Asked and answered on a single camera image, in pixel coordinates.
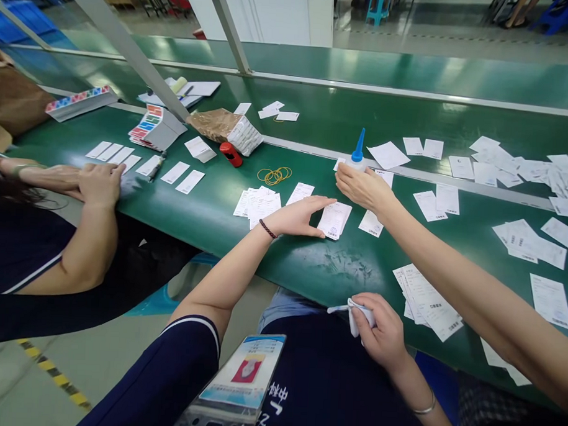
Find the person's left hand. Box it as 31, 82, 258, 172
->
269, 194, 339, 240

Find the person's right hand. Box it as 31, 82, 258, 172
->
346, 292, 410, 368

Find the white tissue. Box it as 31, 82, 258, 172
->
326, 297, 378, 340

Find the pile of white cards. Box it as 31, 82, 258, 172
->
389, 262, 466, 344
232, 184, 284, 232
490, 216, 568, 271
466, 134, 568, 219

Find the person's body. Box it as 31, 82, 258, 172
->
73, 304, 463, 426

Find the white glue bottle blue nozzle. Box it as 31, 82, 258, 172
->
337, 127, 377, 181

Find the large blank white sheet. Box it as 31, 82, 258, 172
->
365, 140, 412, 171

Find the clear ID badge holder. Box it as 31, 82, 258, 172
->
173, 330, 288, 426

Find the bunch of yellow rubber bands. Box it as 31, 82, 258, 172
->
256, 165, 294, 187

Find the blue plastic stool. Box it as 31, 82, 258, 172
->
124, 249, 219, 321
364, 0, 391, 27

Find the red cylindrical stamp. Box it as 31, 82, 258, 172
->
218, 141, 244, 169

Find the small stack of white cards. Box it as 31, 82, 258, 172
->
183, 134, 219, 165

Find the brown paper wrapped card bundle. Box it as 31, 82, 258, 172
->
186, 106, 266, 158

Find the row of white cards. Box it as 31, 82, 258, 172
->
83, 140, 208, 196

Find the dark pen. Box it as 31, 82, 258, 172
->
147, 150, 169, 184

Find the stack of papers and notebooks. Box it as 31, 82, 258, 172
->
137, 76, 222, 111

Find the short colourful patterned box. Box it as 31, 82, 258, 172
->
127, 102, 189, 154

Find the long colourful patterned box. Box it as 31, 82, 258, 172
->
44, 83, 119, 125

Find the brown paper bag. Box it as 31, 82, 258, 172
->
0, 49, 57, 142

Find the stack of blue plastic crates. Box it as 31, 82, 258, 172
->
0, 0, 71, 48

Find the grey metal frame post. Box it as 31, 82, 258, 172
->
204, 0, 256, 76
54, 0, 195, 123

